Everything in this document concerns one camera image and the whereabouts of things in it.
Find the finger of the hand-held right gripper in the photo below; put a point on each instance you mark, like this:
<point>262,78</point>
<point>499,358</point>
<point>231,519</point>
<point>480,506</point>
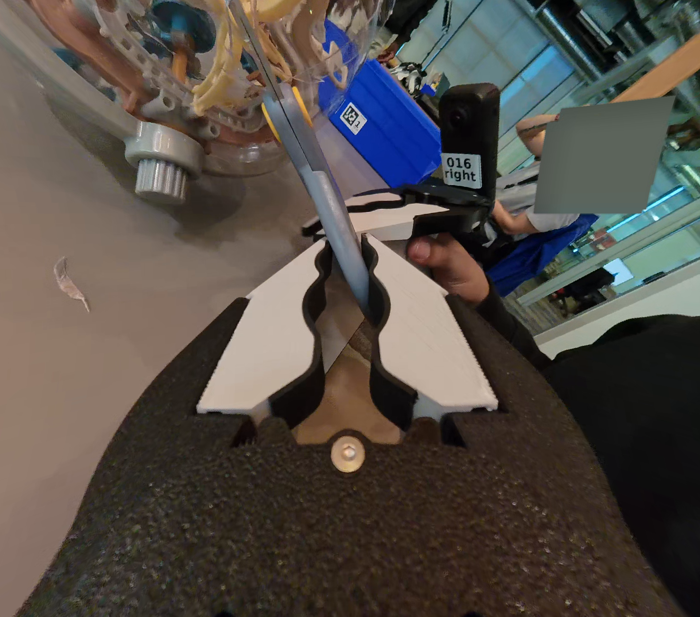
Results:
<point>388,225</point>
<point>383,200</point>

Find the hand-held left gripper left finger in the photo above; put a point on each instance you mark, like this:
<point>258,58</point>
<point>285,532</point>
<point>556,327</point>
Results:
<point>257,354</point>

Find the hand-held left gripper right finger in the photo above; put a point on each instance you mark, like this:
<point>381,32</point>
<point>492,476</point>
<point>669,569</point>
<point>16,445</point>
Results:
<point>432,354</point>

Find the person's right hand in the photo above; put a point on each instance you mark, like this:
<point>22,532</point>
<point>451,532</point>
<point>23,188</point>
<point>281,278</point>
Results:
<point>454,269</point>

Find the blue plastic bin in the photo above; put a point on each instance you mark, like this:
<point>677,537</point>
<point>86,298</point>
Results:
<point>394,124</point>

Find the blue cloth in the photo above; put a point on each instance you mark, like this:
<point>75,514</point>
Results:
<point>536,253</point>

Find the small clear plastic scrap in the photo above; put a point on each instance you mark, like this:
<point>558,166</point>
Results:
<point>70,286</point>

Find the person's black jacket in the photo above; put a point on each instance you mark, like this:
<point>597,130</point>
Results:
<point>629,436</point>

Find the clear maze puzzle ball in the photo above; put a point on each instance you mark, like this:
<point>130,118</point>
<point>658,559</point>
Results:
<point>136,26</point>

